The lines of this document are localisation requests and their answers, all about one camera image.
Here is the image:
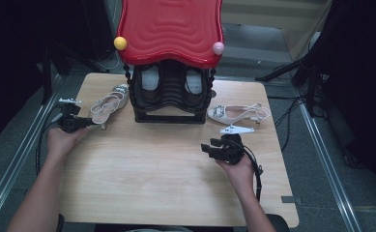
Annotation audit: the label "person's dark clothing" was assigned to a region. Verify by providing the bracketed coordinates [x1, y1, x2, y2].
[93, 212, 291, 232]

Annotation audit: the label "red and black shoe rack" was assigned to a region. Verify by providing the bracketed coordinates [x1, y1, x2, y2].
[113, 0, 226, 126]

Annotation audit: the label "metal floor rail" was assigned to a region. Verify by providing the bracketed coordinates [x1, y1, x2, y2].
[298, 102, 363, 232]
[0, 72, 64, 223]

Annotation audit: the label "person's right hand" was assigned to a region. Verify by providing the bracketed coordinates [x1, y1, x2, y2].
[215, 154, 257, 195]

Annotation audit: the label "black curtain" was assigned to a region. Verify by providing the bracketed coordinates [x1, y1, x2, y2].
[0, 0, 112, 151]
[304, 0, 376, 194]

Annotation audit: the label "person's left hand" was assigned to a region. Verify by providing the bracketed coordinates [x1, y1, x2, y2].
[45, 126, 90, 157]

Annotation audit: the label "grey tape piece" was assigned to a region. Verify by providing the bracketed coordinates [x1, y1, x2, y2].
[281, 195, 304, 205]

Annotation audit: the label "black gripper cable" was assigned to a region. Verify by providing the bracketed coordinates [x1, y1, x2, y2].
[35, 107, 66, 177]
[237, 139, 265, 203]

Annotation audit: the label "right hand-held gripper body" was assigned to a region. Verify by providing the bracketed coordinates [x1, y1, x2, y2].
[212, 124, 256, 166]

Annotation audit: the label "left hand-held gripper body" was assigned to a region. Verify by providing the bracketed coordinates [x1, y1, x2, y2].
[57, 98, 84, 134]

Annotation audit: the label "white slingback heel shoe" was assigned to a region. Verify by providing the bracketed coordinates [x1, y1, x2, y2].
[206, 102, 273, 126]
[89, 83, 130, 131]

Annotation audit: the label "black floor cables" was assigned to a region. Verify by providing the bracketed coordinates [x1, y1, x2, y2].
[272, 64, 305, 153]

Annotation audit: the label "black tripod stand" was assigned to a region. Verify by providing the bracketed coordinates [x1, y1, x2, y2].
[254, 47, 325, 117]

